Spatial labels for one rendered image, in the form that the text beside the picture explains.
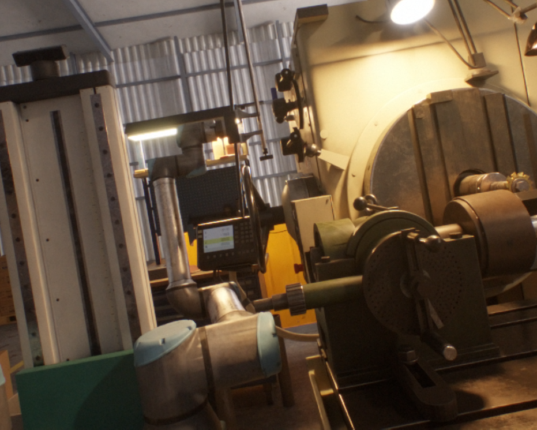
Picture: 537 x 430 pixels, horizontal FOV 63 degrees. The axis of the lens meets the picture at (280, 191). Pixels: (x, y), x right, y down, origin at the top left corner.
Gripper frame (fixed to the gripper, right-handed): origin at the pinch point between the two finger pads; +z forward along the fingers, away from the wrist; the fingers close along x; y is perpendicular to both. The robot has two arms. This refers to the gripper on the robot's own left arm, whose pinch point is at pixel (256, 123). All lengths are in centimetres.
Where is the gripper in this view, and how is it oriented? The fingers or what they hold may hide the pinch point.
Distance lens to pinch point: 188.4
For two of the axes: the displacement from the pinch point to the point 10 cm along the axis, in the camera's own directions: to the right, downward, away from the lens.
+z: 9.8, -1.7, 0.5
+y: -0.5, 0.2, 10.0
